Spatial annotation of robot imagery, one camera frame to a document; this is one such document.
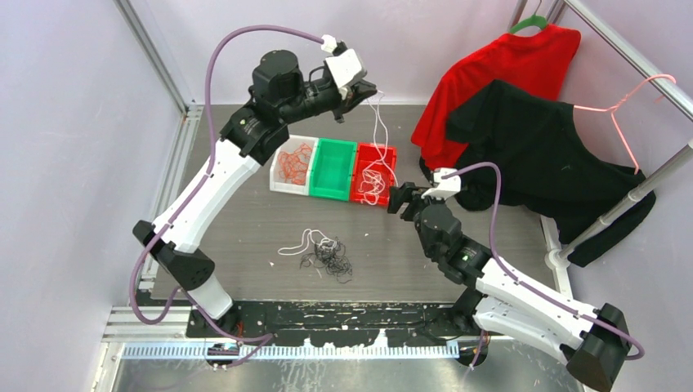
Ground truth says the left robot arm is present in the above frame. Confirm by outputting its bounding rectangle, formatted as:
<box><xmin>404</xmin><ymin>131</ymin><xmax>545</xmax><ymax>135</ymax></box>
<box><xmin>133</xmin><ymin>49</ymin><xmax>377</xmax><ymax>337</ymax></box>

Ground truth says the white plastic bin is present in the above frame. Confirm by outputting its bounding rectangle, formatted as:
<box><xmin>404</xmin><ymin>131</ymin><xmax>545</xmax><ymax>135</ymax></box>
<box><xmin>270</xmin><ymin>135</ymin><xmax>319</xmax><ymax>196</ymax></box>

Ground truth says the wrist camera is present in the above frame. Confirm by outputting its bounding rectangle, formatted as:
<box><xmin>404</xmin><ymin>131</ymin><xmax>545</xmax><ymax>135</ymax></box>
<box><xmin>320</xmin><ymin>34</ymin><xmax>367</xmax><ymax>91</ymax></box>
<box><xmin>423</xmin><ymin>167</ymin><xmax>462</xmax><ymax>200</ymax></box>

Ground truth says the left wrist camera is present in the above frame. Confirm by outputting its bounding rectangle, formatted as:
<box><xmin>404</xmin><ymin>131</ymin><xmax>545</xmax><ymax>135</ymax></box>
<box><xmin>320</xmin><ymin>34</ymin><xmax>367</xmax><ymax>91</ymax></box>

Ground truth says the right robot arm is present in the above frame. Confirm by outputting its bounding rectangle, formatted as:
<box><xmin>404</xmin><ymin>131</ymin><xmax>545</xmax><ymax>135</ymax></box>
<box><xmin>387</xmin><ymin>182</ymin><xmax>634</xmax><ymax>391</ymax></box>

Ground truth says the black t-shirt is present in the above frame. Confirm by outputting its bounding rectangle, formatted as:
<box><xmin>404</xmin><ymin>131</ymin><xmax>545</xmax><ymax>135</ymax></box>
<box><xmin>445</xmin><ymin>80</ymin><xmax>646</xmax><ymax>245</ymax></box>

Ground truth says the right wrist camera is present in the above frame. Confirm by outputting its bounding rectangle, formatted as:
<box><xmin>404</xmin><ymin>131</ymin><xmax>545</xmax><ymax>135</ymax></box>
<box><xmin>423</xmin><ymin>167</ymin><xmax>462</xmax><ymax>200</ymax></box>

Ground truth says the orange cable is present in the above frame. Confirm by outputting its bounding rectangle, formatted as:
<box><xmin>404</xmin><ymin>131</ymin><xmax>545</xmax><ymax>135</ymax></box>
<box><xmin>277</xmin><ymin>141</ymin><xmax>315</xmax><ymax>186</ymax></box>

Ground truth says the red plastic bin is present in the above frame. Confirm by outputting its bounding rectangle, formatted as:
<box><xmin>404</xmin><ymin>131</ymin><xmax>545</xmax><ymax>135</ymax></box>
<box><xmin>349</xmin><ymin>143</ymin><xmax>397</xmax><ymax>207</ymax></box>

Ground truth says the red t-shirt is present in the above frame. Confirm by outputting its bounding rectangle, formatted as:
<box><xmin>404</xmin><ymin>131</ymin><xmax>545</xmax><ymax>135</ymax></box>
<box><xmin>410</xmin><ymin>24</ymin><xmax>582</xmax><ymax>180</ymax></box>

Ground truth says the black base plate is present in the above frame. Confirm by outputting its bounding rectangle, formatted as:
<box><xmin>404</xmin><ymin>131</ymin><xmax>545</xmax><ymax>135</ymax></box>
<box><xmin>219</xmin><ymin>301</ymin><xmax>480</xmax><ymax>348</ymax></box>

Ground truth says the green plastic bin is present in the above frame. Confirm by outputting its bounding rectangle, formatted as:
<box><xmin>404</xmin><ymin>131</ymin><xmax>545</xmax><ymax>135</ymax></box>
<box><xmin>308</xmin><ymin>138</ymin><xmax>358</xmax><ymax>202</ymax></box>

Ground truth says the metal clothes rack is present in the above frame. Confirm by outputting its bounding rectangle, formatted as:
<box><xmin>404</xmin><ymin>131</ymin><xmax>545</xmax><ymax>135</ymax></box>
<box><xmin>541</xmin><ymin>1</ymin><xmax>692</xmax><ymax>267</ymax></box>

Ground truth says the cable bundle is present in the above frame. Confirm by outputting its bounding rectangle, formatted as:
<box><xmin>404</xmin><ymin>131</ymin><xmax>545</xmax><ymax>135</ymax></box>
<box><xmin>298</xmin><ymin>235</ymin><xmax>355</xmax><ymax>283</ymax></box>

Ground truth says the white cable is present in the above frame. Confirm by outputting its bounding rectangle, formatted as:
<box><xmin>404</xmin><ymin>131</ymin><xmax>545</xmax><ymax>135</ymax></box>
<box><xmin>360</xmin><ymin>91</ymin><xmax>392</xmax><ymax>207</ymax></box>
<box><xmin>277</xmin><ymin>229</ymin><xmax>331</xmax><ymax>256</ymax></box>

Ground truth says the pink hanger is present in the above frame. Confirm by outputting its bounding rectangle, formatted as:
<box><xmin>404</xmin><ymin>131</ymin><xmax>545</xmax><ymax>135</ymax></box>
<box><xmin>572</xmin><ymin>73</ymin><xmax>677</xmax><ymax>176</ymax></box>

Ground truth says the green hanger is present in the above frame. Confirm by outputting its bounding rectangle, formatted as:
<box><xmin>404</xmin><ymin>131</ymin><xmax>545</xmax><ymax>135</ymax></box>
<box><xmin>507</xmin><ymin>0</ymin><xmax>548</xmax><ymax>34</ymax></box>

